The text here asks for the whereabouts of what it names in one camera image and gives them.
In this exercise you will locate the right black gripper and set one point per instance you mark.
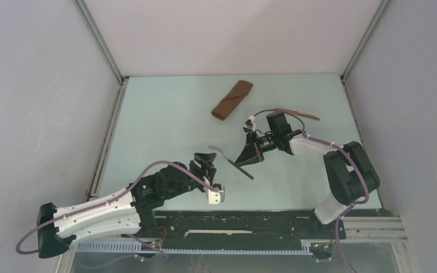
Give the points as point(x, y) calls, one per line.
point(250, 154)

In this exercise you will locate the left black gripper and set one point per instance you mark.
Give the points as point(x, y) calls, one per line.
point(207, 168)

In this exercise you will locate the brown cloth napkin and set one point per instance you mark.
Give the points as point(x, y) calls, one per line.
point(228, 104)

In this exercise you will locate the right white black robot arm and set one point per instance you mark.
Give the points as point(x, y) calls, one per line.
point(351, 176)

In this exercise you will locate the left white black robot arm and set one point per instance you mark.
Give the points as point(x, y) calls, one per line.
point(127, 211)

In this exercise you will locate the brown wooden knife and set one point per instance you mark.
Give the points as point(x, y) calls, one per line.
point(299, 114)

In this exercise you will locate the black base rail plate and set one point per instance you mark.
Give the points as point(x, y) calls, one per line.
point(266, 231)

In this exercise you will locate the right aluminium corner post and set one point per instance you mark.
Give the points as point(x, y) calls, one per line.
point(368, 33)

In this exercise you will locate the aluminium corner post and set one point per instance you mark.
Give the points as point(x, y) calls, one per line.
point(97, 36)
point(368, 33)

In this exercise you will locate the aluminium frame profile front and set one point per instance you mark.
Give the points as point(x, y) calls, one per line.
point(373, 230)

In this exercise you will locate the left aluminium corner post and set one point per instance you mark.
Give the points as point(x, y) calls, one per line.
point(97, 36)

